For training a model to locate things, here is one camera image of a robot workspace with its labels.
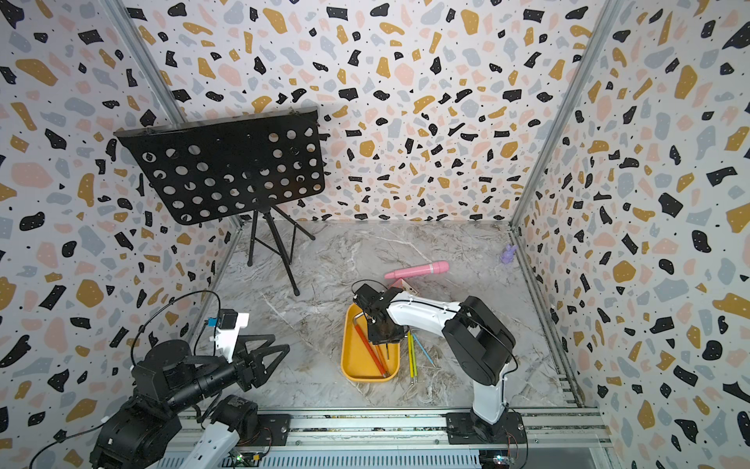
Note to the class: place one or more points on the pink cylindrical tube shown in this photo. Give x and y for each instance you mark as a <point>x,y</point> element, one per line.
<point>435,268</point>

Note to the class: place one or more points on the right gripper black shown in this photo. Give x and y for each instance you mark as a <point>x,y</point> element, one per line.
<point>394,336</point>

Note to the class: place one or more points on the small purple toy figure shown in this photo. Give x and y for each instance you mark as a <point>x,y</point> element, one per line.
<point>508,254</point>

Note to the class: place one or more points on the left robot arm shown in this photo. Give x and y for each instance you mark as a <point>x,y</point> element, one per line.
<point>172,379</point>

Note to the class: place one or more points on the yellow plastic storage box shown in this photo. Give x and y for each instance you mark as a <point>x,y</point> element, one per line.
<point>355,362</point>

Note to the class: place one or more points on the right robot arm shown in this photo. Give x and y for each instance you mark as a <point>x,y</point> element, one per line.
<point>479,341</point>

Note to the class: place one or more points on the blue hex key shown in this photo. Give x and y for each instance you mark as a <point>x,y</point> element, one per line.
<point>423,350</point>

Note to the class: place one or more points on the black perforated music stand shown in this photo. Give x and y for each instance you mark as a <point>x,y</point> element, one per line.
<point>250,165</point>

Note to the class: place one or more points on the red hex key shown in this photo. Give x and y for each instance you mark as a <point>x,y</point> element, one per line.
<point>366,344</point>

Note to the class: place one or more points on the yellow hex key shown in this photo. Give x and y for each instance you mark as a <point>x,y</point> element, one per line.
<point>411,381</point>

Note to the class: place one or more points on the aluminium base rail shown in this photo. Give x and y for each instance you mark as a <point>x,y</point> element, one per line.
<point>397,438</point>

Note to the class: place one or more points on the orange hex key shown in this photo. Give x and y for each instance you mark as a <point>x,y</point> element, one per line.
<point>381,359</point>

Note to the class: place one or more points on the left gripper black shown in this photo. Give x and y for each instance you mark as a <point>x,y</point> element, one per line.
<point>254,373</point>

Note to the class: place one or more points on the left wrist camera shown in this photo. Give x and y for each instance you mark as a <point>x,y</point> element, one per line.
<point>226,329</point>

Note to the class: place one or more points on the green hex key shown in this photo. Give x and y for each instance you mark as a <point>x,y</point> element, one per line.
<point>415,356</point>

